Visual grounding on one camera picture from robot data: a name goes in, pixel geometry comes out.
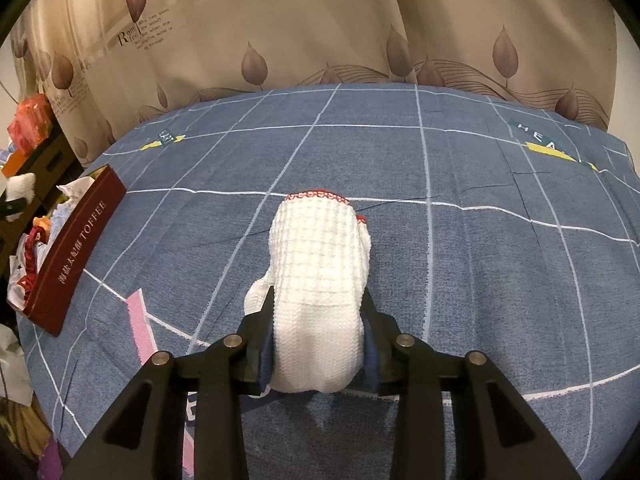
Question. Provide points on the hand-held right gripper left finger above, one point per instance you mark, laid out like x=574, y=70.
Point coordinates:
x=265, y=360

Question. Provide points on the beige leaf print curtain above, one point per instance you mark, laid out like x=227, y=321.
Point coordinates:
x=300, y=20

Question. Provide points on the orange red plastic bag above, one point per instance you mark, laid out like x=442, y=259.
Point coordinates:
x=32, y=120

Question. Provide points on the blue checked bed sheet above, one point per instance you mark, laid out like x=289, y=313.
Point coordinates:
x=450, y=260

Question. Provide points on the pile of assorted clutter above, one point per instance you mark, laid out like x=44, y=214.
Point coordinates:
x=25, y=435

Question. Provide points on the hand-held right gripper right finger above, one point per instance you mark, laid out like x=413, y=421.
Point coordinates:
x=370, y=360

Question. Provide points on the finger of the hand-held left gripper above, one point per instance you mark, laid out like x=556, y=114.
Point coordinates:
x=11, y=208

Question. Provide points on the white knitted glove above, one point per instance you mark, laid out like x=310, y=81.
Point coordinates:
x=320, y=270

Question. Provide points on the white plastic bag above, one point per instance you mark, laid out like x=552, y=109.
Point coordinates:
x=12, y=365

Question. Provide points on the brown cardboard box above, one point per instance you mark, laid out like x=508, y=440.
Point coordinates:
x=50, y=160

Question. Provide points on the white plush toy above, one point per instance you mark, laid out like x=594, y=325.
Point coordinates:
x=21, y=187

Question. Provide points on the rectangular tin box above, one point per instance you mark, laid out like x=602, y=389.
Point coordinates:
x=75, y=240

